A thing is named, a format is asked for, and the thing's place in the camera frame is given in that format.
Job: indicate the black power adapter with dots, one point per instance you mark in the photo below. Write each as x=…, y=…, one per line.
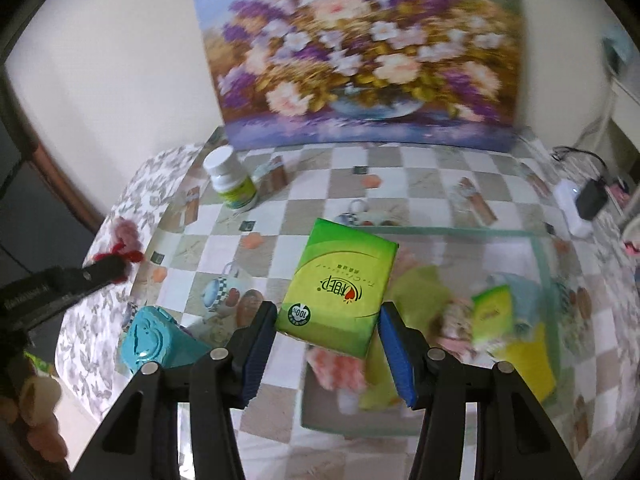
x=592, y=199

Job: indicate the white pill bottle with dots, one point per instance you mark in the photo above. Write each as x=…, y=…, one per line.
x=232, y=180

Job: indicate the grey leaf print tablecloth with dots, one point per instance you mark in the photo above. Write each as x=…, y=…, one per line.
x=135, y=190

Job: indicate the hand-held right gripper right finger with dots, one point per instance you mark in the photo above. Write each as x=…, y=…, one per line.
x=400, y=360

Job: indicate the checkered plastic tablecloth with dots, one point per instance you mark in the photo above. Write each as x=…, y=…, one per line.
x=415, y=190

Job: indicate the person's left hand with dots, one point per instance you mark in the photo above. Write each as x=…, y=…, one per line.
x=40, y=445

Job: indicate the green tissue pack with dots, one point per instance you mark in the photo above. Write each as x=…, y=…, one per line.
x=492, y=312
x=335, y=285

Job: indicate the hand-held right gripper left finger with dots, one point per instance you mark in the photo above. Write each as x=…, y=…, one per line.
x=257, y=355

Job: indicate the white charger device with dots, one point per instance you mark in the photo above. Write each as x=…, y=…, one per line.
x=570, y=205

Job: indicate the yellow sponge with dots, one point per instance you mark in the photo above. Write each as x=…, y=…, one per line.
x=532, y=365

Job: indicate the teal plastic toy box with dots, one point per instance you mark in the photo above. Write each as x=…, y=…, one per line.
x=150, y=340

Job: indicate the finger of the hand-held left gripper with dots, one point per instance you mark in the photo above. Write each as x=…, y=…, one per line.
x=97, y=272

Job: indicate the light green cloth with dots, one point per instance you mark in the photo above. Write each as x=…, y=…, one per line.
x=420, y=290

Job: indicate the white tray with green rim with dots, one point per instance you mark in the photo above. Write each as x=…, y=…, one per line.
x=545, y=270

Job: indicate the flower painting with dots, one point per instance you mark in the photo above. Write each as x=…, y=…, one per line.
x=360, y=60

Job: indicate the pink floral scrunchie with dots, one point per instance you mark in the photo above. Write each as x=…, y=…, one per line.
x=455, y=325

